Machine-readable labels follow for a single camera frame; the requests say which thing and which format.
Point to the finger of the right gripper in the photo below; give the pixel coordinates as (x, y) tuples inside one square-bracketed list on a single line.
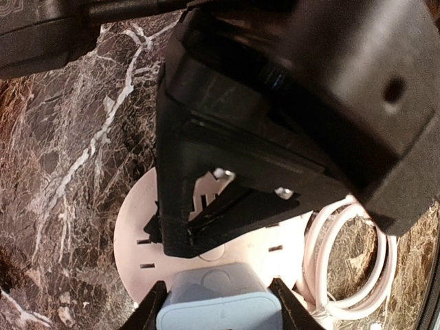
[(279, 173), (175, 192)]

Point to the light blue plug adapter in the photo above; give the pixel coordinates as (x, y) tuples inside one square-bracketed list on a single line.
[(223, 297)]

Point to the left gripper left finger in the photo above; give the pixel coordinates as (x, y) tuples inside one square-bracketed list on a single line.
[(144, 317)]

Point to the pink round power socket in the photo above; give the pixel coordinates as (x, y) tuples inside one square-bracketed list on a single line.
[(275, 251)]

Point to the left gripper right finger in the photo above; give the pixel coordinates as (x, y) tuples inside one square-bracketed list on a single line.
[(295, 316)]

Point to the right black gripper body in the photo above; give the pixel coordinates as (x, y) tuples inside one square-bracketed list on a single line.
[(365, 73)]

